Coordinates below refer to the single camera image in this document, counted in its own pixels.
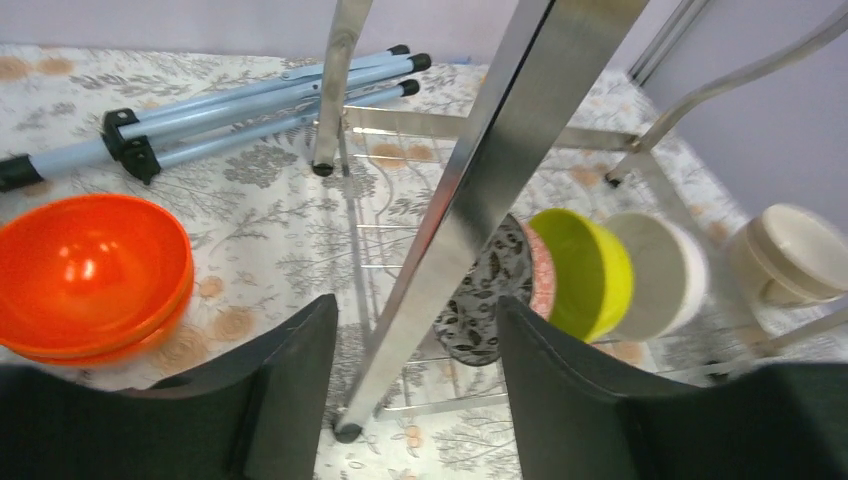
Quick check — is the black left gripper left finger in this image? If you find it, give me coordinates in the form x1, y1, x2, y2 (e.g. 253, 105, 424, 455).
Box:
1, 294, 338, 479

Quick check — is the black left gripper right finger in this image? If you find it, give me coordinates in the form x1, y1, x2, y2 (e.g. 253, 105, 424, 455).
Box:
496, 297, 847, 479

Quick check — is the orange plastic bowl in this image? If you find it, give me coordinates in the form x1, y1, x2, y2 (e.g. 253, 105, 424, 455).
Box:
1, 194, 195, 358
13, 281, 194, 367

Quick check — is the beige floral bowl front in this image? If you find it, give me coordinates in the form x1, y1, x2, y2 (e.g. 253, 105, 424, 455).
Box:
746, 203, 847, 303

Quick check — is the stainless steel dish rack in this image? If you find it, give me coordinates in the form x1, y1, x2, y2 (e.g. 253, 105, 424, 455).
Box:
312, 1, 847, 443

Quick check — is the yellow green bowl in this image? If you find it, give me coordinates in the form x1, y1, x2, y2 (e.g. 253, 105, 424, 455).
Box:
529, 208, 635, 343

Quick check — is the white ceramic bowl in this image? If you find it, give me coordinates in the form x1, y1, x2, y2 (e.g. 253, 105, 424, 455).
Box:
604, 211, 710, 341

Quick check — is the floral patterned table mat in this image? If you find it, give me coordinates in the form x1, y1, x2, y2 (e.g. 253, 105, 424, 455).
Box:
1, 45, 746, 479

